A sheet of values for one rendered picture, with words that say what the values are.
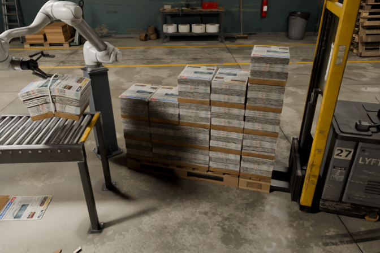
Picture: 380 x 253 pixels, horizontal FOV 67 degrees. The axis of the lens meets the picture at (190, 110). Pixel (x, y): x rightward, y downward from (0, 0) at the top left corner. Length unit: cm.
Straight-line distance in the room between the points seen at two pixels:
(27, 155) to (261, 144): 180
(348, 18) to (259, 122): 100
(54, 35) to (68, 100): 667
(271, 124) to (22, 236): 218
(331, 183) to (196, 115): 123
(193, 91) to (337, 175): 133
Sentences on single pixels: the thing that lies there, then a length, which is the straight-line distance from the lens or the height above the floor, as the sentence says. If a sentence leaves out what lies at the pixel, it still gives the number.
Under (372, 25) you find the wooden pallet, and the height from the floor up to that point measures 72.
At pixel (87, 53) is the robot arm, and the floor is 117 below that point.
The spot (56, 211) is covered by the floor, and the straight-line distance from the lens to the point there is 287.
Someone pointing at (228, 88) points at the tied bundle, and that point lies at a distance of 235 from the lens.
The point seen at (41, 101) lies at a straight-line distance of 219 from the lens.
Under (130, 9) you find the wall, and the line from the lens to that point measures 916.
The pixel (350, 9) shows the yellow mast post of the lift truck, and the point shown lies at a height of 166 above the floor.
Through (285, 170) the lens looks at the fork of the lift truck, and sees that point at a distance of 306.
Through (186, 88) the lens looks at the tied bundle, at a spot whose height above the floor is 97.
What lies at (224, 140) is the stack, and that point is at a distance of 259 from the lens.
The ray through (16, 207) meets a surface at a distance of 306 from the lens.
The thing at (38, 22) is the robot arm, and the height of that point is 153.
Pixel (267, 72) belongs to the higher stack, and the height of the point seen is 117.
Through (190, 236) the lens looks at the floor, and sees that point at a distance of 244.
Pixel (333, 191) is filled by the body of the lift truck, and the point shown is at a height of 26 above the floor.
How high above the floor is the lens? 187
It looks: 26 degrees down
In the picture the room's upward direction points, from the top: straight up
